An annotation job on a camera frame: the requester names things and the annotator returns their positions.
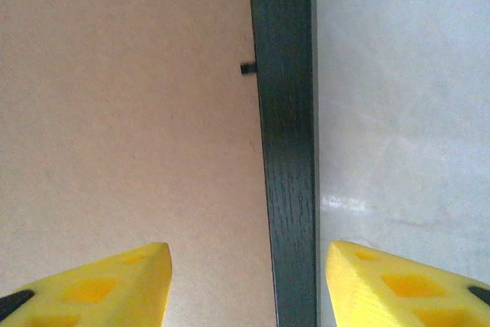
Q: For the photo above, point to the brown fibreboard backing board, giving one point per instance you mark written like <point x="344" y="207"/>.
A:
<point x="115" y="112"/>

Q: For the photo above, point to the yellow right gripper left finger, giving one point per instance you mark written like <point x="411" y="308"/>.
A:
<point x="134" y="285"/>

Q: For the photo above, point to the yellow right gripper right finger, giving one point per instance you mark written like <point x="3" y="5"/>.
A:
<point x="356" y="288"/>

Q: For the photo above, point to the black wooden picture frame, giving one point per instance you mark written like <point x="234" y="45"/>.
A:
<point x="287" y="112"/>

